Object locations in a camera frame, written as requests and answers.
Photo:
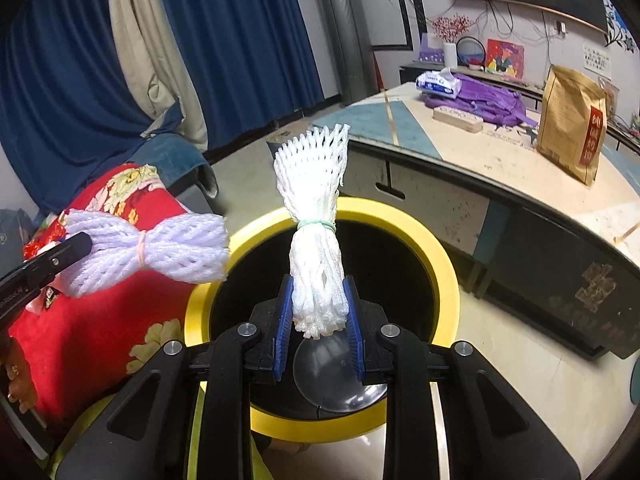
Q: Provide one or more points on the black tv cabinet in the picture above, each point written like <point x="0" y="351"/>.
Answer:
<point x="531" y="94"/>

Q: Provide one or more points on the beige curtain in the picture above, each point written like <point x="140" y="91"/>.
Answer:
<point x="153" y="67"/>

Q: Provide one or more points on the white power strip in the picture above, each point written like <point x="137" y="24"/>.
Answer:
<point x="458" y="118"/>

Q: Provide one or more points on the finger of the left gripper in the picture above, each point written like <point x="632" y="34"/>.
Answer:
<point x="24" y="284"/>

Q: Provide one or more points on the grey tower air conditioner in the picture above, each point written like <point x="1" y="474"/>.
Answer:
<point x="352" y="55"/>

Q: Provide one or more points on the colourful painting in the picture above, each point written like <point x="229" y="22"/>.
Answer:
<point x="503" y="57"/>

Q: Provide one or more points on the purple bag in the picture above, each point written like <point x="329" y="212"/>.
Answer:
<point x="498" y="106"/>

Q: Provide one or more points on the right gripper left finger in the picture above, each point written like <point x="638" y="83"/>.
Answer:
<point x="253" y="351"/>

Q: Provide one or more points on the white vase red flowers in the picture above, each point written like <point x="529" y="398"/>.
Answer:
<point x="450" y="29"/>

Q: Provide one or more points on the tissue pack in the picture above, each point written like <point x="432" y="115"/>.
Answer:
<point x="440" y="83"/>

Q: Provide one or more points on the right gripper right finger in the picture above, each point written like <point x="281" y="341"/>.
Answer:
<point x="383" y="353"/>

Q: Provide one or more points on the yellow rimmed black trash bin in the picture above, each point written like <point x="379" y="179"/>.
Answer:
<point x="396" y="262"/>

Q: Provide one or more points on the brown paper bag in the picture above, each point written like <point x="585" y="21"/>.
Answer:
<point x="572" y="123"/>

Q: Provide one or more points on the white foam net bundle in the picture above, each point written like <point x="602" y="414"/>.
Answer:
<point x="310" y="171"/>

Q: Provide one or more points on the blue curtain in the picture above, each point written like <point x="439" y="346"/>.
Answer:
<point x="67" y="115"/>

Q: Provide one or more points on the coffee table with drawers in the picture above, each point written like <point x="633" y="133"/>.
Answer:
<point x="523" y="234"/>

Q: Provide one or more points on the red floral blanket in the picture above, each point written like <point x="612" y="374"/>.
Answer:
<point x="90" y="329"/>

